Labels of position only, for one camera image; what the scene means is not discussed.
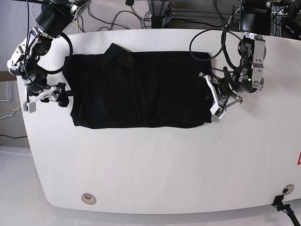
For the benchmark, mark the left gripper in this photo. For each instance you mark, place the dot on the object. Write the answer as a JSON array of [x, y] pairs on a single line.
[[221, 91]]

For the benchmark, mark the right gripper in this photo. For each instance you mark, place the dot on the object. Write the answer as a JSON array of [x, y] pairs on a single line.
[[36, 91]]

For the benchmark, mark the black T-shirt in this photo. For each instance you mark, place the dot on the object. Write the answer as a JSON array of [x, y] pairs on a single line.
[[124, 89]]

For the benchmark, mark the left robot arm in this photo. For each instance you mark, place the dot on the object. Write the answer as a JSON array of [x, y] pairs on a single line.
[[255, 16]]

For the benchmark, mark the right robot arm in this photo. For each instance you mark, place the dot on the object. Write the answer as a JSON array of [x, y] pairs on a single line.
[[56, 15]]

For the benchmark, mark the red warning triangle sticker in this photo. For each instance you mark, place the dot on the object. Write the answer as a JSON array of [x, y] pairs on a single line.
[[299, 160]]

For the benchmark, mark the silver table grommet left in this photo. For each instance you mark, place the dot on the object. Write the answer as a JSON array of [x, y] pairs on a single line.
[[88, 199]]

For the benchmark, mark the silver table grommet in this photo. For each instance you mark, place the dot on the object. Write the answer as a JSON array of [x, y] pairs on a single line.
[[88, 199], [288, 189]]

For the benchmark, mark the silver table grommet right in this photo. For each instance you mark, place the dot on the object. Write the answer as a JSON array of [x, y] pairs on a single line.
[[288, 189]]

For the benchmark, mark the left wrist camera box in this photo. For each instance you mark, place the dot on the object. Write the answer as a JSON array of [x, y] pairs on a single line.
[[217, 111]]

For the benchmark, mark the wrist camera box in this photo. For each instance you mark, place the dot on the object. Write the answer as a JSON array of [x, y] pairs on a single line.
[[29, 107], [217, 111]]

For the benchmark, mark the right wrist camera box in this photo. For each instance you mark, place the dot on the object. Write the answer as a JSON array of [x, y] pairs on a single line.
[[29, 107]]

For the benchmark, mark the metal frame post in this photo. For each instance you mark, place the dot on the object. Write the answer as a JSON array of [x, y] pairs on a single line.
[[160, 13]]

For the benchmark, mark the black clamp with cable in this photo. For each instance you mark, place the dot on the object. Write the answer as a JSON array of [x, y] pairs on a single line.
[[286, 208]]

